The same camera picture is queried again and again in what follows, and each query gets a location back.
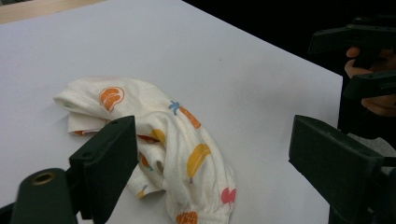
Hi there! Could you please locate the white foam board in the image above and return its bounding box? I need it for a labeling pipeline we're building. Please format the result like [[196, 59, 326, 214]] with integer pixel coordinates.
[[0, 0, 344, 224]]

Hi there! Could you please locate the light wooden table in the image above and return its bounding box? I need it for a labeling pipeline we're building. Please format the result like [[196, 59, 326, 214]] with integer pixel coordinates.
[[0, 0, 106, 25]]

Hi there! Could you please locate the white fruit-print garment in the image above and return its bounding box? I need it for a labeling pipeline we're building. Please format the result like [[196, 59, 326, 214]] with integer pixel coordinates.
[[52, 76, 237, 224]]

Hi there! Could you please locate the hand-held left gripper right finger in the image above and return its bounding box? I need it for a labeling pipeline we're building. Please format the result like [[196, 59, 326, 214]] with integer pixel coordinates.
[[288, 115, 396, 224]]

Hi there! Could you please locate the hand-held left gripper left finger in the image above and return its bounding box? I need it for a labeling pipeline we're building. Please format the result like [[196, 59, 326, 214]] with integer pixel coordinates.
[[68, 115, 140, 224]]

